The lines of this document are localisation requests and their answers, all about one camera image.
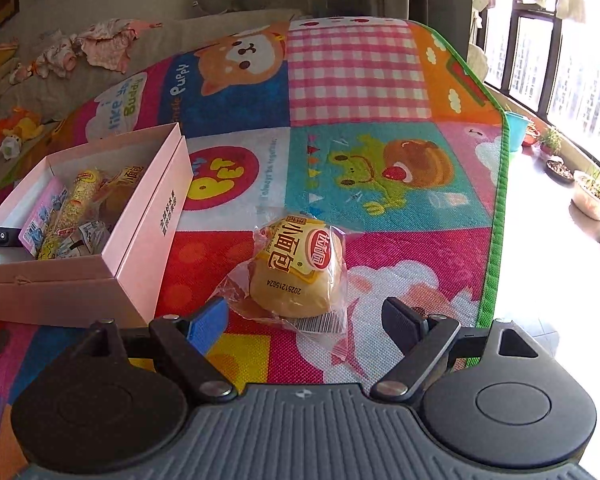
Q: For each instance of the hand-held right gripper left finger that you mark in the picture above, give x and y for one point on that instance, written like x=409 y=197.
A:
x=207 y=322

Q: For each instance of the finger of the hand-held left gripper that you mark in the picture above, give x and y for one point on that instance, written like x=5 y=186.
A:
x=0 y=237

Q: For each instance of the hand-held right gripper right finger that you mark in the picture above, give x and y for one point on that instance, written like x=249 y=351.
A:
x=402 y=325

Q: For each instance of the long yellow snack packet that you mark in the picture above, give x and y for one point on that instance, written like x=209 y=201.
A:
x=72 y=210

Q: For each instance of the small white snack packet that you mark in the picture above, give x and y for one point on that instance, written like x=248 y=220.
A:
x=87 y=240

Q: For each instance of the small bread bun packet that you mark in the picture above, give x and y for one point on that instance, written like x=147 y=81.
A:
x=290 y=280
x=125 y=182

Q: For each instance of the pink cardboard box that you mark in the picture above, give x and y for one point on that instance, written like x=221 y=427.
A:
x=145 y=240

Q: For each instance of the orange and yellow plush toy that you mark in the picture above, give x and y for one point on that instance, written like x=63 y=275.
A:
x=17 y=130

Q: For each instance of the pink baby clothes pile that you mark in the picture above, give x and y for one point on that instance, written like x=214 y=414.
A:
x=105 y=45

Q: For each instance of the dark round plant bowl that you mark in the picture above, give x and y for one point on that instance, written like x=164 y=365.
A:
x=560 y=171

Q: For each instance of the teal plastic bucket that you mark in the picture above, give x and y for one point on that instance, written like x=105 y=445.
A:
x=515 y=132

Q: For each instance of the white oval planter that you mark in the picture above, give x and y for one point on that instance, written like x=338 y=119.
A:
x=592 y=200

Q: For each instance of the small red plant pot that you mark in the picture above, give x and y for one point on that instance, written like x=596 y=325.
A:
x=531 y=136

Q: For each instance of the potted green plant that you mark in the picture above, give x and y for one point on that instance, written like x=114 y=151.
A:
x=550 y=144

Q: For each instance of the colourful cartoon play mat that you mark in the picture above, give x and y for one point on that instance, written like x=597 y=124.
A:
x=360 y=75

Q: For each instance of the beige sofa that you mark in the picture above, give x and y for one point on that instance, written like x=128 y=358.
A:
x=170 y=45

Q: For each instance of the window curtain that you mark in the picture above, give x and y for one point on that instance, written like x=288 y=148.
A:
x=440 y=0

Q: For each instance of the window with dark frame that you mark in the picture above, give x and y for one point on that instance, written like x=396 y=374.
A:
x=580 y=60

